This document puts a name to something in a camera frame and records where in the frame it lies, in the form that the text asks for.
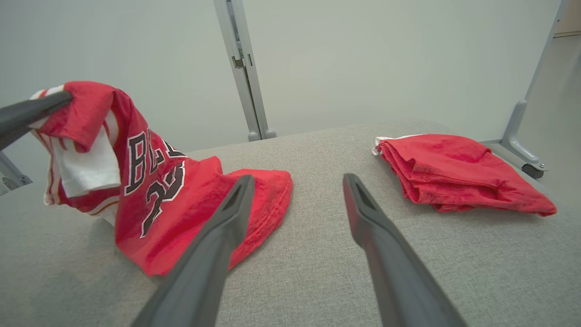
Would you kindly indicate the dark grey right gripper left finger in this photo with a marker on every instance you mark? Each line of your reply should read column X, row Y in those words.
column 199, row 268

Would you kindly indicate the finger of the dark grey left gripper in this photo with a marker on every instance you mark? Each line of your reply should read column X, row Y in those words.
column 22, row 118

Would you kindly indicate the red jersey with white sleeves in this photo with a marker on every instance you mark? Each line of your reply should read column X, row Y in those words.
column 204, row 195

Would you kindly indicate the black caster wheel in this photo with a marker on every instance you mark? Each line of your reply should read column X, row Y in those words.
column 532, row 171

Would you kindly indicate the grey partition joint post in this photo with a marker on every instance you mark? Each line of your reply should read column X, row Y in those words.
column 247, row 91

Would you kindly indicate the grey fabric sofa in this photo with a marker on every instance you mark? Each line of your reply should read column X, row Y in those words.
column 317, row 159

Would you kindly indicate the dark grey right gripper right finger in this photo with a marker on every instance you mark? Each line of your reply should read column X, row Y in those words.
column 395, row 268

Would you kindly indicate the red shorts with white stripe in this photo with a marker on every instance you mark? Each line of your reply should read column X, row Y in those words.
column 454, row 168

